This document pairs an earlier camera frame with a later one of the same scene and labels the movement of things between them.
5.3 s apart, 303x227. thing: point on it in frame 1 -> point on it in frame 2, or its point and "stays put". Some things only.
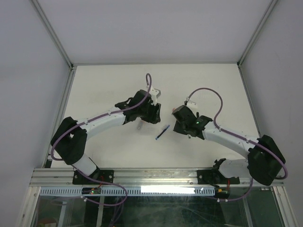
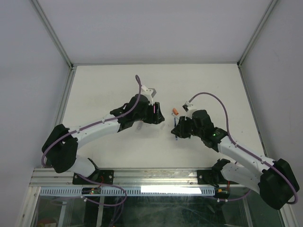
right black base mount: (214, 177) stays put
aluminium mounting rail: (131, 177) stays put
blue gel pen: (162, 132) -> (176, 137)
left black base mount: (106, 175) stays put
